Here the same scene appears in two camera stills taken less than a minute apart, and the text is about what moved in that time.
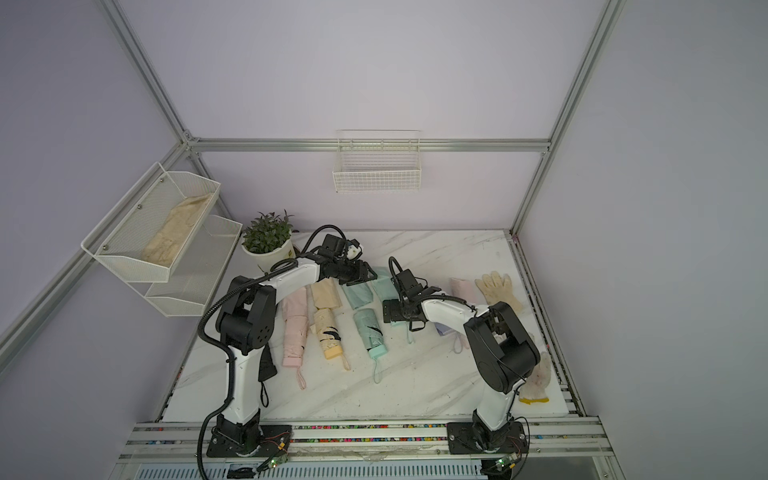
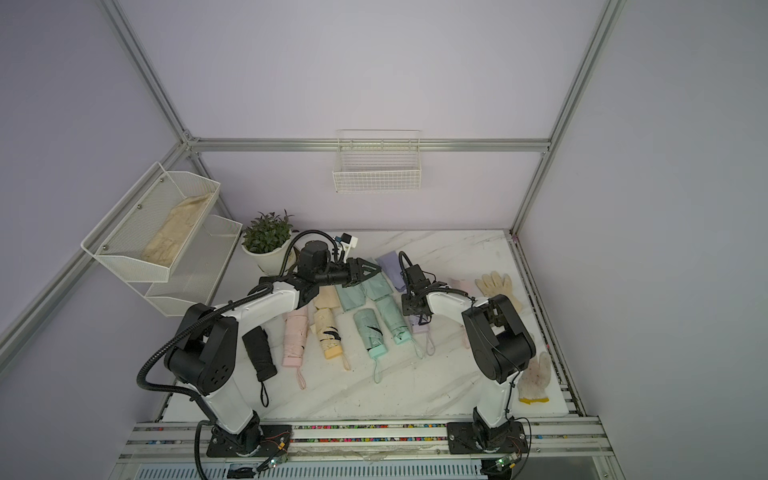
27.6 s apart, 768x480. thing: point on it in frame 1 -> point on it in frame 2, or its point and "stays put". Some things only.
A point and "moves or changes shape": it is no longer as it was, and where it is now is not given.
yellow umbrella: (329, 334) stays put
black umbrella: (266, 370) stays put
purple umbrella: (441, 328) moves or changes shape
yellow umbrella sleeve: (326, 293) stays put
